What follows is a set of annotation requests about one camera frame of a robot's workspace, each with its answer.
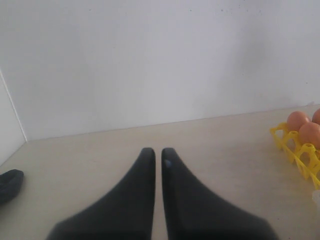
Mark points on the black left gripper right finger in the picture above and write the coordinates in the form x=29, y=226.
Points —
x=194, y=212

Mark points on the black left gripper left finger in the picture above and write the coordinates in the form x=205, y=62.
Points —
x=125, y=213

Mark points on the brown egg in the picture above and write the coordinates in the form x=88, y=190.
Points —
x=296, y=120
x=316, y=117
x=309, y=133

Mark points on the dark object at left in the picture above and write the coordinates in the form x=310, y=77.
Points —
x=10, y=185

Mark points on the clear plastic bin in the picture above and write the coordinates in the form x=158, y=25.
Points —
x=316, y=199

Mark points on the yellow plastic egg tray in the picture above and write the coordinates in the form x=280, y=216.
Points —
x=305, y=156

